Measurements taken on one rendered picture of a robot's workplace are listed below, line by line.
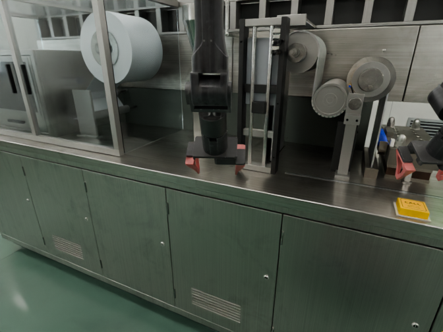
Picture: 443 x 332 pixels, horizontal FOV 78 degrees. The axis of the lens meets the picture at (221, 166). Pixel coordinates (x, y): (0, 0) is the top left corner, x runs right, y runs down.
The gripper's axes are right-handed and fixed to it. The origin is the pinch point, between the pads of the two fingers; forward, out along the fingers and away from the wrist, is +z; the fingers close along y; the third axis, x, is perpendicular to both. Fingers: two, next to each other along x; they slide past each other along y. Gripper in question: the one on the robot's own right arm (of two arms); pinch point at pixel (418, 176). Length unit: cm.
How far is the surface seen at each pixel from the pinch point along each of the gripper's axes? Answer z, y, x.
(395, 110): 158, -134, -219
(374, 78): -1.7, 0.6, -39.1
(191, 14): -7, 66, -77
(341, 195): 21.2, 10.6, -7.6
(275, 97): 6, 32, -39
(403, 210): 14.0, -2.5, 1.5
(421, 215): 13.6, -6.5, 3.0
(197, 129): 39, 66, -56
